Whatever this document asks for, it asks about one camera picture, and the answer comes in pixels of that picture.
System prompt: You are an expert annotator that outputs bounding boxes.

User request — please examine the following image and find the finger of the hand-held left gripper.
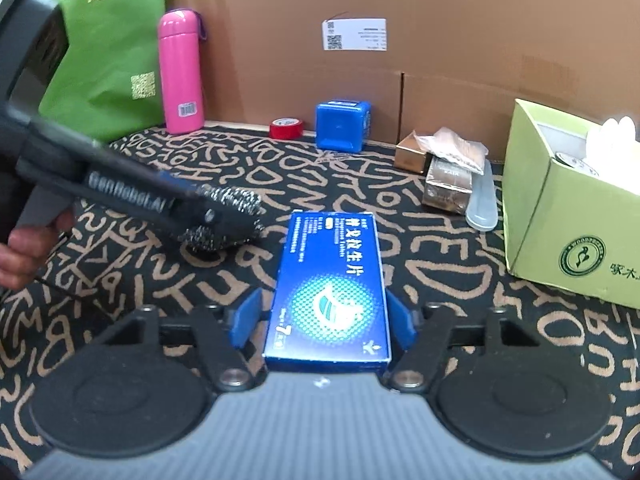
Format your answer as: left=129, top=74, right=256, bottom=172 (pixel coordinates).
left=149, top=169, right=217, bottom=204
left=171, top=199, right=265, bottom=242

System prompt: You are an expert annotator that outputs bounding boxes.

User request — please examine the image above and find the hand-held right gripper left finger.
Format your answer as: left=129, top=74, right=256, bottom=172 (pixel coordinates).
left=100, top=287, right=264, bottom=394

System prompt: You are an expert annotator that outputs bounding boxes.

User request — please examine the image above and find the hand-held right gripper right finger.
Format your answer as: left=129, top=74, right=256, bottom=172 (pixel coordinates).
left=385, top=290, right=545, bottom=396

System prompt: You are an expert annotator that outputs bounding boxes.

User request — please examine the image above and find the steel wool scrubber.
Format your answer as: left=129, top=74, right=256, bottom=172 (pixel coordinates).
left=182, top=186, right=267, bottom=254

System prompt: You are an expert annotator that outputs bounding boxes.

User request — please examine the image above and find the blue medicine box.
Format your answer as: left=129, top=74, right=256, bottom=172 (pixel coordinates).
left=263, top=210, right=393, bottom=374

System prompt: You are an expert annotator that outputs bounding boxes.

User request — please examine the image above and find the blue plastic cube box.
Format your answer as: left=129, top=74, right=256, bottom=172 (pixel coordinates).
left=315, top=100, right=374, bottom=154

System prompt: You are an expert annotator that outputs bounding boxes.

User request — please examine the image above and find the light green cardboard box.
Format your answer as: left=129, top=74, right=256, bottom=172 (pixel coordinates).
left=501, top=98, right=640, bottom=311

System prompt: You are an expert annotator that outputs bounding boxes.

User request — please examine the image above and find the clear round plastic container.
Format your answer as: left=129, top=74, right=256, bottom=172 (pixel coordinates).
left=554, top=151, right=592, bottom=172

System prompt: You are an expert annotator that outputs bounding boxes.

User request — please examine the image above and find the person's left hand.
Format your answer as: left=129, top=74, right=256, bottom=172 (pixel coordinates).
left=0, top=211, right=77, bottom=292

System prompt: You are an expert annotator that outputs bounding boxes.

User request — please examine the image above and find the black patterned mat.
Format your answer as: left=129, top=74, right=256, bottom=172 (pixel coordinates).
left=0, top=120, right=640, bottom=480

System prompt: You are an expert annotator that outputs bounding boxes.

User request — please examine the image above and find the red tape roll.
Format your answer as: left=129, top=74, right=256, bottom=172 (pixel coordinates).
left=269, top=117, right=305, bottom=140

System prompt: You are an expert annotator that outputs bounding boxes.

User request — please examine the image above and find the pink insulated bottle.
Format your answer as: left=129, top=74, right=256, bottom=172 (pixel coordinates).
left=158, top=9, right=207, bottom=135

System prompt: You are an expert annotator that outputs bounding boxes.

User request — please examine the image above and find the green shopping bag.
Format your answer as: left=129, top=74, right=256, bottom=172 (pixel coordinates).
left=39, top=0, right=167, bottom=144

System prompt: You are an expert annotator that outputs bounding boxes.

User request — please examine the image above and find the brown small box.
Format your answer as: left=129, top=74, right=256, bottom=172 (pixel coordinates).
left=421, top=157, right=474, bottom=216

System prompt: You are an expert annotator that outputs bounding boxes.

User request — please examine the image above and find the gold small box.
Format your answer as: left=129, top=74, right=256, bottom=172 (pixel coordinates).
left=395, top=130, right=434, bottom=174

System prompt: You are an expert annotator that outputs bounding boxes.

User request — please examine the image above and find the brown clear packet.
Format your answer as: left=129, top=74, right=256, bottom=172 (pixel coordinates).
left=425, top=127, right=489, bottom=177

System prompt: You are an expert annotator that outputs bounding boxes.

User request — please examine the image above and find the white shipping label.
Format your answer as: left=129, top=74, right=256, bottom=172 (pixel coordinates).
left=322, top=17, right=388, bottom=52

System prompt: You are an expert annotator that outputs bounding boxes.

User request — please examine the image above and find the brown cardboard box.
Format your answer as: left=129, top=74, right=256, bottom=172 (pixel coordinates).
left=165, top=0, right=640, bottom=167

